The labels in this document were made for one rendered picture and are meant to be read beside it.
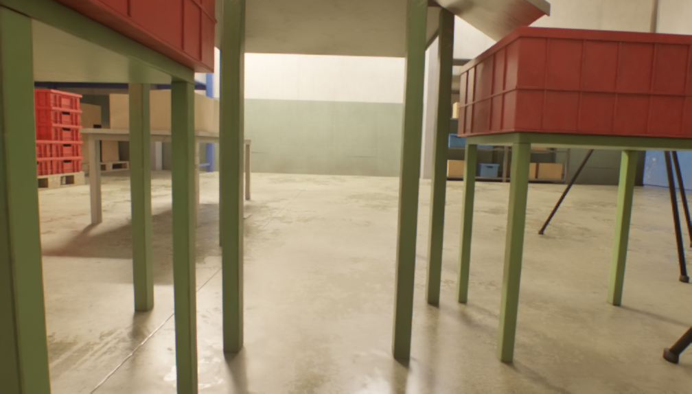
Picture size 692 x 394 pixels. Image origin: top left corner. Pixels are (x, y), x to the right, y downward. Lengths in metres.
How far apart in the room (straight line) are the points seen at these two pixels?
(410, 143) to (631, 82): 0.49
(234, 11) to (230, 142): 0.28
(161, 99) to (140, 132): 1.15
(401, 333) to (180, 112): 0.67
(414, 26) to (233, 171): 0.51
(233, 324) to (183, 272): 0.27
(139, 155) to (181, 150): 0.47
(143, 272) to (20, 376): 0.77
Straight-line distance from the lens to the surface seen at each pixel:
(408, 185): 0.79
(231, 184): 0.82
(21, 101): 0.39
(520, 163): 0.86
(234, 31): 0.85
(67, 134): 4.58
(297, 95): 6.25
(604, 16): 7.93
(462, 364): 0.95
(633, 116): 0.97
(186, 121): 0.65
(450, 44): 1.16
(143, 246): 1.15
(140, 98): 1.12
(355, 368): 0.88
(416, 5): 0.84
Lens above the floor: 0.49
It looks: 5 degrees down
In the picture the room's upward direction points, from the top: 2 degrees clockwise
